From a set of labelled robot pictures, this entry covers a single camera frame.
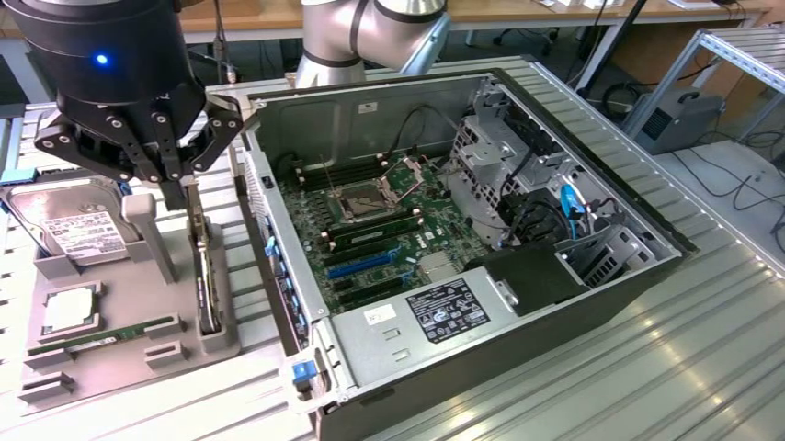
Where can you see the silver chipset heatsink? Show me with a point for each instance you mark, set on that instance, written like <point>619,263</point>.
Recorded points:
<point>442,267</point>

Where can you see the green graphics card black shroud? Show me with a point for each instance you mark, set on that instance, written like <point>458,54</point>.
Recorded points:
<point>205,275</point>

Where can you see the blue case latch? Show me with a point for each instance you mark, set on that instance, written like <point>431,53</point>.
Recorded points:
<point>303,372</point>

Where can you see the black plastic shroud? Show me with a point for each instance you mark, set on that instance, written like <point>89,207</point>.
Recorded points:
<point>527,275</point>

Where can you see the black long expansion slot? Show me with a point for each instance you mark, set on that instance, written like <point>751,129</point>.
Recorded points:
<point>373,291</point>
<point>357,255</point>

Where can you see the grey controller box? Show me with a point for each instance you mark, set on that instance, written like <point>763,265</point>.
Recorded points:
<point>681,119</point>

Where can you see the open black PC case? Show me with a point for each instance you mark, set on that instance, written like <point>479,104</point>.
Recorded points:
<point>428,404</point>

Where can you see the thin metal locking lever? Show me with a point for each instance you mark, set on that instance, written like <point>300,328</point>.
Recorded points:
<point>327,172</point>

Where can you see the CPU socket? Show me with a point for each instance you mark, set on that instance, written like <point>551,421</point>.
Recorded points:
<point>361,202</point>

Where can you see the silver perforated drive cage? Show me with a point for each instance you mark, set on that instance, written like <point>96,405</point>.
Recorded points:
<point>484,151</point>

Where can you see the blue expansion slot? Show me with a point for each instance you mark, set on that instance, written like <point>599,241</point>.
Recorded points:
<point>361,267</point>

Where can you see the black office chair base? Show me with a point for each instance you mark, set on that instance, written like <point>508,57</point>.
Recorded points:
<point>511,33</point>

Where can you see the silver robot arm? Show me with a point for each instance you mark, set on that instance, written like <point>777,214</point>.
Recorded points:
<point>331,46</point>

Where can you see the green RAM stick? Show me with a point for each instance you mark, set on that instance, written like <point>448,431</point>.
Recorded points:
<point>92,343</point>
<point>373,236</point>

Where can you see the black short expansion slot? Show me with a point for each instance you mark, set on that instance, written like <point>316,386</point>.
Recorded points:
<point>343,287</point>

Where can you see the silver disk bay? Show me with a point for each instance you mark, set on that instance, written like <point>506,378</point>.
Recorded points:
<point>603,266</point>

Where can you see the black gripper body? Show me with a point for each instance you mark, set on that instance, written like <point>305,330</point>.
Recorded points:
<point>122,78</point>

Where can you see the aluminium slat table frame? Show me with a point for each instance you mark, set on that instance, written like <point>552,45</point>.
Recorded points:
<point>747,50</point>

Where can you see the silver CPU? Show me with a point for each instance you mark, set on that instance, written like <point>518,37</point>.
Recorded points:
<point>70,310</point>

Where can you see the silver socket cover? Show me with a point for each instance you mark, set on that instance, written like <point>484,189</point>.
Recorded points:
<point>387,186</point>

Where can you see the hard disk in blue carrier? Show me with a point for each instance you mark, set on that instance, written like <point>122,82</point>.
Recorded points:
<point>66,220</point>

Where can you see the green motherboard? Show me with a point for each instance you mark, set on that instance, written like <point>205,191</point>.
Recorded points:
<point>450,239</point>

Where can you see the grey parts rack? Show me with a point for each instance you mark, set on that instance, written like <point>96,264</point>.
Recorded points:
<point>122,294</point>

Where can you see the black slanted pole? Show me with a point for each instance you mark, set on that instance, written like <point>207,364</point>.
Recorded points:
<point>612,46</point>

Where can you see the silver power supply unit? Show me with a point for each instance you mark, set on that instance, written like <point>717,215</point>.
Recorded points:
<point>392,340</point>

